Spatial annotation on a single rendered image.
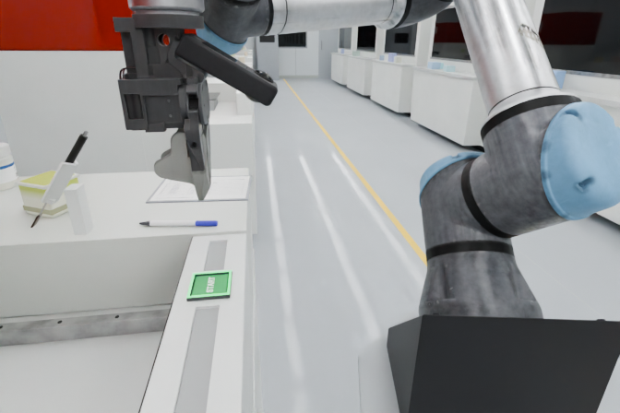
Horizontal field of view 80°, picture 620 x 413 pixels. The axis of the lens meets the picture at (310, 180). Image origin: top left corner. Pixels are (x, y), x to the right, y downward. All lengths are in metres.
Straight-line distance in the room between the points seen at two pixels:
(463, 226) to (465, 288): 0.08
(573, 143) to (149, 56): 0.44
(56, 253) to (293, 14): 0.55
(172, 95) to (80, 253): 0.40
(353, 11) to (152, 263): 0.55
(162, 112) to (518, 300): 0.46
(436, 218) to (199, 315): 0.34
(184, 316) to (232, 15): 0.39
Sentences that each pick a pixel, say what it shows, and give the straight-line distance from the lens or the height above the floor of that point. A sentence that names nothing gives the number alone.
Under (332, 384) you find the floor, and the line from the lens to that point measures 1.68.
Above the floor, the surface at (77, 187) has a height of 1.05.
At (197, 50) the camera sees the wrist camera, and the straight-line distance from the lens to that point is 0.43.
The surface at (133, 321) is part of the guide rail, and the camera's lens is 0.72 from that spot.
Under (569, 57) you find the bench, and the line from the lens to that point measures 4.06.
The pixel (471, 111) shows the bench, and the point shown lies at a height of 0.51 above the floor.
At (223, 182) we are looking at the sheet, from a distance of 0.90.
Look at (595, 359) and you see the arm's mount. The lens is 0.54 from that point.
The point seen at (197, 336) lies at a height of 0.96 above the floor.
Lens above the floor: 1.28
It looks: 21 degrees down
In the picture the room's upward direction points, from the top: straight up
